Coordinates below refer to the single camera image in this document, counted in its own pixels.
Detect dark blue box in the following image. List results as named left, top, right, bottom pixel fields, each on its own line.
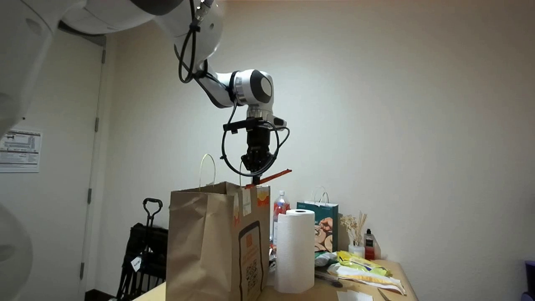
left=522, top=257, right=535, bottom=301

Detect red label water bottle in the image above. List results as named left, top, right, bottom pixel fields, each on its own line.
left=273, top=188, right=293, bottom=230

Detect white paper towel roll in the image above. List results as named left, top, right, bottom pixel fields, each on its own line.
left=274, top=207, right=318, bottom=295

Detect black folding cart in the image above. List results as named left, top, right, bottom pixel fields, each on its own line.
left=116, top=197, right=169, bottom=301

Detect colourful box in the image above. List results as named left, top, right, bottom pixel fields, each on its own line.
left=296, top=190, right=341, bottom=253

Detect grey door closer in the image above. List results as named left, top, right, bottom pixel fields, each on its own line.
left=57, top=19, right=109, bottom=48

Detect yellow green snack packets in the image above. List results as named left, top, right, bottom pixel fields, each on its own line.
left=314, top=248, right=410, bottom=297

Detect white paper napkin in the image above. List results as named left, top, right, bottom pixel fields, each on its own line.
left=336, top=287, right=376, bottom=301

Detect white paper door sign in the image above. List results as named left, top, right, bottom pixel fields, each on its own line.
left=0, top=128, right=44, bottom=175

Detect brown paper bag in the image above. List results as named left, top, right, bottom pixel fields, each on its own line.
left=166, top=151, right=274, bottom=301

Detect small dark red bottle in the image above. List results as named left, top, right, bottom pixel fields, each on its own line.
left=363, top=227, right=378, bottom=260

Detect reed sticks in jar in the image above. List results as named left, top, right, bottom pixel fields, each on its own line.
left=341, top=210, right=370, bottom=257

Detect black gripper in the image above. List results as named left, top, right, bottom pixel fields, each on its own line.
left=224, top=115, right=288, bottom=187

